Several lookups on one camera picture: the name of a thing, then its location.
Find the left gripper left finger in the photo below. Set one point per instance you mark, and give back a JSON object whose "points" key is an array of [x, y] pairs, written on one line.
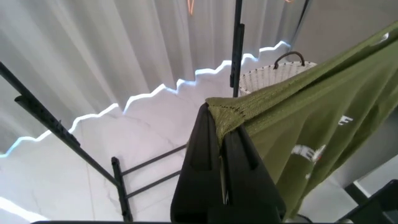
{"points": [[196, 186]]}

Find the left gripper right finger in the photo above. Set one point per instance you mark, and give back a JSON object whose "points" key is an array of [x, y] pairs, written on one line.
{"points": [[248, 193]]}

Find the green short-sleeved shirt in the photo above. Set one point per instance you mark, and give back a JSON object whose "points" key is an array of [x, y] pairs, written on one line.
{"points": [[311, 109]]}

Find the pink clothes hanger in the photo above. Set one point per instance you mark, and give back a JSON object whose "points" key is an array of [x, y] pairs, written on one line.
{"points": [[289, 1], [190, 12]]}

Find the white laundry basket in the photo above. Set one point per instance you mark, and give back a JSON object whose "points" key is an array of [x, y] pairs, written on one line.
{"points": [[264, 77]]}

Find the black clothes rack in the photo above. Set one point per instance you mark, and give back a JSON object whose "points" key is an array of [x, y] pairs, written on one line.
{"points": [[46, 119]]}

